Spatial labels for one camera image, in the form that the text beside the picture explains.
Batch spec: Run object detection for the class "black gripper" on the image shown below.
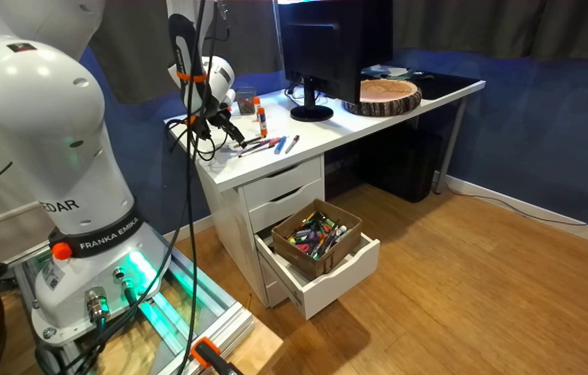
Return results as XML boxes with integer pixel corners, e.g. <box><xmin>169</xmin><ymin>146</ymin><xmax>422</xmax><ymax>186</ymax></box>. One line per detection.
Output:
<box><xmin>191</xmin><ymin>104</ymin><xmax>245</xmax><ymax>143</ymax></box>

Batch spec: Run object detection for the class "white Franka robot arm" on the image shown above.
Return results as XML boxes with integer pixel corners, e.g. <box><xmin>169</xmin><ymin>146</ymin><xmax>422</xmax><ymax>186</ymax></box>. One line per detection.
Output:
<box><xmin>0</xmin><ymin>0</ymin><xmax>169</xmax><ymax>345</ymax></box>

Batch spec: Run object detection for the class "blue pen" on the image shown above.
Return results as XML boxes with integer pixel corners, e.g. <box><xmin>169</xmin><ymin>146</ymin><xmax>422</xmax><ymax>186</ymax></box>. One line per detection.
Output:
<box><xmin>276</xmin><ymin>136</ymin><xmax>287</xmax><ymax>154</ymax></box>

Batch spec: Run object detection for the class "dark grey pen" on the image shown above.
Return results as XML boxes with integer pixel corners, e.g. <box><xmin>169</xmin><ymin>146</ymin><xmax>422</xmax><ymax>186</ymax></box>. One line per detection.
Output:
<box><xmin>286</xmin><ymin>136</ymin><xmax>301</xmax><ymax>154</ymax></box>

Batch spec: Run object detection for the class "white desk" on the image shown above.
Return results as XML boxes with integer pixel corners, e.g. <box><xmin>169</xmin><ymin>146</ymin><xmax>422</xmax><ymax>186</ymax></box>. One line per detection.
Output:
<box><xmin>162</xmin><ymin>62</ymin><xmax>489</xmax><ymax>309</ymax></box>

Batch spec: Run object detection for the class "orange capped glue stick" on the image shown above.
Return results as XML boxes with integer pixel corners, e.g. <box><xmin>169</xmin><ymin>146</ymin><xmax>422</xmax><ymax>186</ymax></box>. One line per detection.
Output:
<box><xmin>252</xmin><ymin>95</ymin><xmax>267</xmax><ymax>137</ymax></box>

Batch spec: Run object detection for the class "small dark cup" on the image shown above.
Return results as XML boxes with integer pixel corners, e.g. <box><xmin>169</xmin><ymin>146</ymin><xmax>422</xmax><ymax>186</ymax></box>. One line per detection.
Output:
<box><xmin>235</xmin><ymin>89</ymin><xmax>257</xmax><ymax>115</ymax></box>

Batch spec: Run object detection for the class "white drawer unit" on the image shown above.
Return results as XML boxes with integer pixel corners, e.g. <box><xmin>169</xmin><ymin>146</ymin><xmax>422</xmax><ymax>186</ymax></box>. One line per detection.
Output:
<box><xmin>198</xmin><ymin>156</ymin><xmax>325</xmax><ymax>307</ymax></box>

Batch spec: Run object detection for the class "black computer monitor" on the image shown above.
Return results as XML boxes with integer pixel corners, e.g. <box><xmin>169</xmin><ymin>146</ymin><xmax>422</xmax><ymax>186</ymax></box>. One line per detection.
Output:
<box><xmin>276</xmin><ymin>0</ymin><xmax>394</xmax><ymax>123</ymax></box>

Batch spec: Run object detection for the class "cardboard box of markers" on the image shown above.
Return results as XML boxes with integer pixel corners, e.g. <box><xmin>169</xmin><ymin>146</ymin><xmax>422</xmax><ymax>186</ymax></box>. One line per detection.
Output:
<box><xmin>272</xmin><ymin>199</ymin><xmax>363</xmax><ymax>279</ymax></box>

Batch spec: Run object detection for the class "round wooden log slice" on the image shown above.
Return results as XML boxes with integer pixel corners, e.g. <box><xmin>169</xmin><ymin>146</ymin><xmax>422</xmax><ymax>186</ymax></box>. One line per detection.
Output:
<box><xmin>342</xmin><ymin>78</ymin><xmax>422</xmax><ymax>117</ymax></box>

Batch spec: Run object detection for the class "black computer tower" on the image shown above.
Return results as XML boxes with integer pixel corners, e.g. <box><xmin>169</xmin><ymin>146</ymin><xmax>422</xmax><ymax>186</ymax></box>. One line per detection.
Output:
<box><xmin>358</xmin><ymin>127</ymin><xmax>443</xmax><ymax>202</ymax></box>

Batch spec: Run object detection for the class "open white bottom drawer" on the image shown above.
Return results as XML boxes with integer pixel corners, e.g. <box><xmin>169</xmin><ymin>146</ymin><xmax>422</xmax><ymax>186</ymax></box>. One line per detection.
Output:
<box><xmin>254</xmin><ymin>235</ymin><xmax>380</xmax><ymax>318</ymax></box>

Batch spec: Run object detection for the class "grey curtain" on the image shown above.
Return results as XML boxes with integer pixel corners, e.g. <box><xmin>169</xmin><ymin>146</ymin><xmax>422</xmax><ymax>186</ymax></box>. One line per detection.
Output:
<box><xmin>392</xmin><ymin>0</ymin><xmax>588</xmax><ymax>60</ymax></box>

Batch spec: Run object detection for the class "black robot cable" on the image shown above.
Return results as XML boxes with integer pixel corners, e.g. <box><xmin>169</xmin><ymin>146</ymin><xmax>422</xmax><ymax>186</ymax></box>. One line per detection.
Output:
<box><xmin>32</xmin><ymin>0</ymin><xmax>235</xmax><ymax>375</ymax></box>

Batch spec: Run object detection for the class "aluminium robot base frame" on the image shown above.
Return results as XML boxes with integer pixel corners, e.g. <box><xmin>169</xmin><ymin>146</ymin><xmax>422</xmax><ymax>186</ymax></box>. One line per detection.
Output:
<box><xmin>15</xmin><ymin>226</ymin><xmax>254</xmax><ymax>375</ymax></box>

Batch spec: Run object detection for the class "orange black clamp handle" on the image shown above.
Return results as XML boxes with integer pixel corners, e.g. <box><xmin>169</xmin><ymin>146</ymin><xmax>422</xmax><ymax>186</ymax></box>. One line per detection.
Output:
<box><xmin>191</xmin><ymin>337</ymin><xmax>245</xmax><ymax>375</ymax></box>

